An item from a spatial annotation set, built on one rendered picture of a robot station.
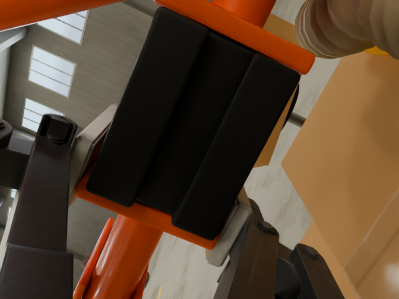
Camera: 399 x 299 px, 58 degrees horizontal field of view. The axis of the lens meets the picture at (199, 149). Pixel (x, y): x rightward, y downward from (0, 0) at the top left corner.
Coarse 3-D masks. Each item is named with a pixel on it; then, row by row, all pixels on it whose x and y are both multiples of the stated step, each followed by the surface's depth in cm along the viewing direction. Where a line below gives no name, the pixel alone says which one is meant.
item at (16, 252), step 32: (64, 128) 13; (32, 160) 11; (64, 160) 12; (32, 192) 9; (64, 192) 10; (32, 224) 8; (64, 224) 9; (0, 256) 8; (32, 256) 7; (64, 256) 7; (0, 288) 6; (32, 288) 6; (64, 288) 6
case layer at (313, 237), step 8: (312, 224) 107; (312, 232) 106; (320, 232) 102; (304, 240) 108; (312, 240) 104; (320, 240) 100; (320, 248) 98; (328, 248) 95; (328, 256) 93; (328, 264) 92; (336, 264) 89; (336, 272) 88; (336, 280) 86; (344, 280) 84; (344, 288) 82; (352, 288) 80; (344, 296) 81; (352, 296) 79
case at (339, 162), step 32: (352, 64) 33; (384, 64) 27; (320, 96) 36; (352, 96) 30; (384, 96) 26; (320, 128) 33; (352, 128) 28; (384, 128) 24; (288, 160) 37; (320, 160) 31; (352, 160) 26; (384, 160) 23; (320, 192) 28; (352, 192) 24; (384, 192) 21; (320, 224) 26; (352, 224) 23; (384, 224) 20; (352, 256) 22; (384, 256) 19; (384, 288) 18
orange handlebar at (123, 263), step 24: (216, 0) 13; (240, 0) 13; (264, 0) 13; (264, 24) 14; (120, 216) 16; (120, 240) 15; (144, 240) 15; (96, 264) 21; (120, 264) 16; (144, 264) 16; (96, 288) 16; (120, 288) 16; (144, 288) 19
